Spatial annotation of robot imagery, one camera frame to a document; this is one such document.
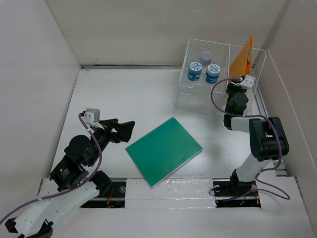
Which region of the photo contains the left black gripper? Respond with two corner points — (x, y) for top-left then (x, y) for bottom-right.
(88, 118), (135, 166)

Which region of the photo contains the blue jar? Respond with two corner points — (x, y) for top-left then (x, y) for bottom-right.
(187, 61), (203, 81)
(205, 63), (221, 84)

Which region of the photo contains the orange clip folder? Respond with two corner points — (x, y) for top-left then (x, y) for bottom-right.
(226, 34), (253, 86)

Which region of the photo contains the green clip folder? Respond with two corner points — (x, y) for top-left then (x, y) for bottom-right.
(126, 117), (203, 187)

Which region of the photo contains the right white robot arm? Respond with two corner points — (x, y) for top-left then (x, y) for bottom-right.
(223, 82), (289, 195)

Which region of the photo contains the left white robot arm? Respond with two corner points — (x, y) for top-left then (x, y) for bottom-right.
(0, 114), (135, 238)

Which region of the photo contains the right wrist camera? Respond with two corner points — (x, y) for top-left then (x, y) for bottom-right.
(239, 75), (255, 90)

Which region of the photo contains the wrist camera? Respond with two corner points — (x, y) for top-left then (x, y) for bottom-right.
(82, 108), (104, 129)
(239, 75), (255, 90)

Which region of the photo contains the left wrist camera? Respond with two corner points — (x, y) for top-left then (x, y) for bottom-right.
(82, 108), (104, 129)

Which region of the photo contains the white wire desk organizer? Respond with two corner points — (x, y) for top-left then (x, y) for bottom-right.
(176, 39), (266, 117)

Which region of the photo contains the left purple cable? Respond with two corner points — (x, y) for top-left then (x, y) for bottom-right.
(0, 113), (104, 225)

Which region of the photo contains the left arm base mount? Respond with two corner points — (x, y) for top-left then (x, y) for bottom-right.
(80, 178), (126, 209)

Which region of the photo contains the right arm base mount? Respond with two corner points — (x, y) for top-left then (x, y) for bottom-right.
(210, 178), (261, 208)

